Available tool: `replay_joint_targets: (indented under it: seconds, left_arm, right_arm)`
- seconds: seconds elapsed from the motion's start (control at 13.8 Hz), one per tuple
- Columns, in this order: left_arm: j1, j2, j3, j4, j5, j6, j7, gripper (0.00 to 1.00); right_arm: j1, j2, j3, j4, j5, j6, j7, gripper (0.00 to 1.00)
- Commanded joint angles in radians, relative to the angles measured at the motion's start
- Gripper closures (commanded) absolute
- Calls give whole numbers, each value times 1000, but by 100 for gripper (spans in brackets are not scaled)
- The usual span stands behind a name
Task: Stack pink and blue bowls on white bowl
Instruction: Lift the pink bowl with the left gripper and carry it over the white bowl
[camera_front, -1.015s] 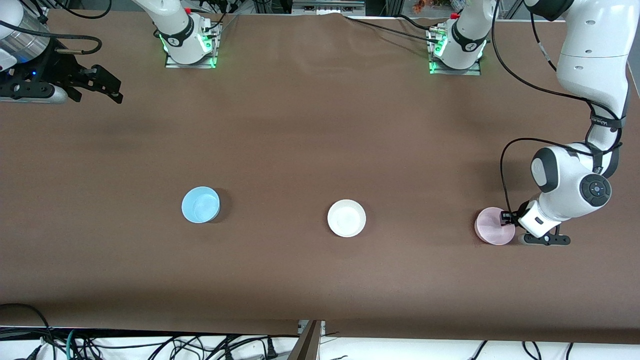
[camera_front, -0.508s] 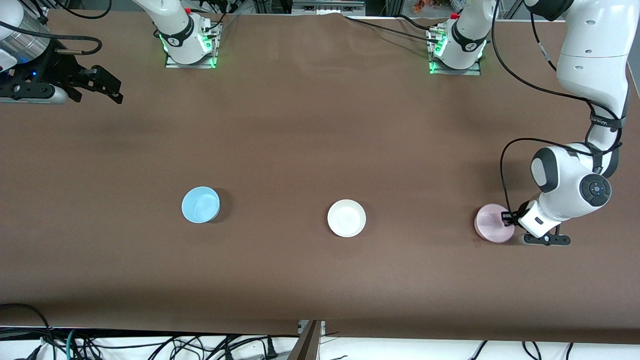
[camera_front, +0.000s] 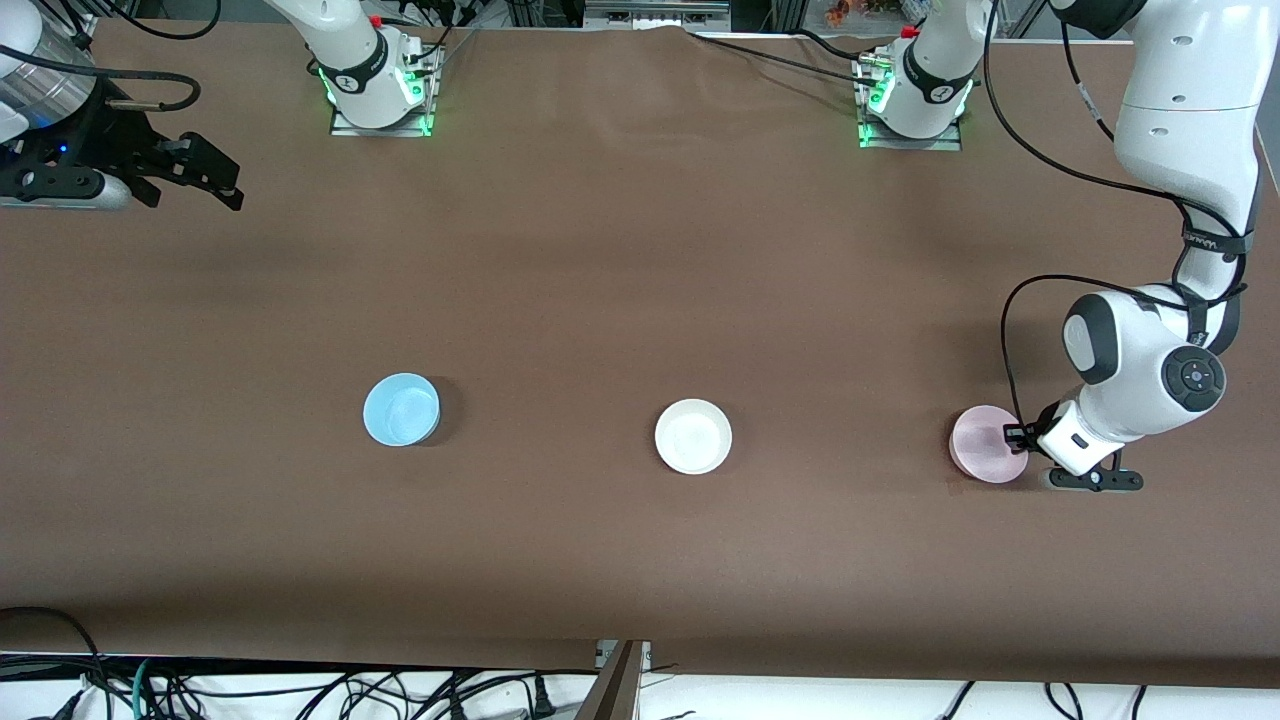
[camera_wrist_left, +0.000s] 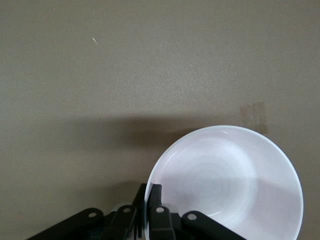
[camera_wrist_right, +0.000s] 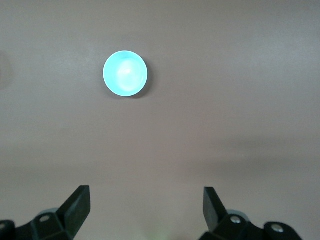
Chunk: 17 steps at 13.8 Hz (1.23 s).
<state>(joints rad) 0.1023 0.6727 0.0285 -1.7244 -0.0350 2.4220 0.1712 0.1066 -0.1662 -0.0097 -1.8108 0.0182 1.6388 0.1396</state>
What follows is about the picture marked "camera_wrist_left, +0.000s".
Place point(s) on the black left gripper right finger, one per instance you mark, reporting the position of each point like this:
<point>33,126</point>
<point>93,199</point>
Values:
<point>165,225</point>

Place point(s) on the pink bowl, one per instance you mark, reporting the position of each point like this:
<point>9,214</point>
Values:
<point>225,175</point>

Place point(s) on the tiny white scrap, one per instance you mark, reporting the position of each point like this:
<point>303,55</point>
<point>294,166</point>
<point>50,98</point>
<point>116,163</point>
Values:
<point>95,40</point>

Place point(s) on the faint rectangular tape mark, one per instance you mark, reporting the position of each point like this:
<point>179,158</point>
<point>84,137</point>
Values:
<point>253,115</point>

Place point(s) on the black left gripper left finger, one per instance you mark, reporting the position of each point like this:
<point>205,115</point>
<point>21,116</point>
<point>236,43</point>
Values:
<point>100,227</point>

